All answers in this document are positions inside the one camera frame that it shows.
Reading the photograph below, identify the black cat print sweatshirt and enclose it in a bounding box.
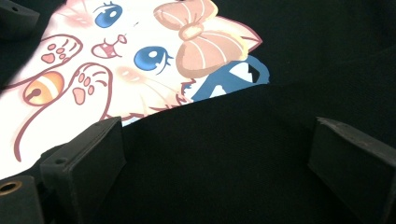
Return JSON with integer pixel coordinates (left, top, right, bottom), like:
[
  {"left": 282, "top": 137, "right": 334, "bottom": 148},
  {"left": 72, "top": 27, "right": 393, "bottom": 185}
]
[{"left": 0, "top": 0, "right": 396, "bottom": 224}]

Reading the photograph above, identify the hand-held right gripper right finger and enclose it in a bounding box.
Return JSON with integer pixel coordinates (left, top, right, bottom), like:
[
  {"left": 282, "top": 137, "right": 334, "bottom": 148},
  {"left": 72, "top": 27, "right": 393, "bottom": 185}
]
[{"left": 306, "top": 116, "right": 396, "bottom": 224}]

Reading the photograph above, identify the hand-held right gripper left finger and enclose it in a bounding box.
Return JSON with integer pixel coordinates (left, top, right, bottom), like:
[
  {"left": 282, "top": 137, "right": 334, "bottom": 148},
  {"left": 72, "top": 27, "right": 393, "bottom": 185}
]
[{"left": 39, "top": 116, "right": 127, "bottom": 224}]

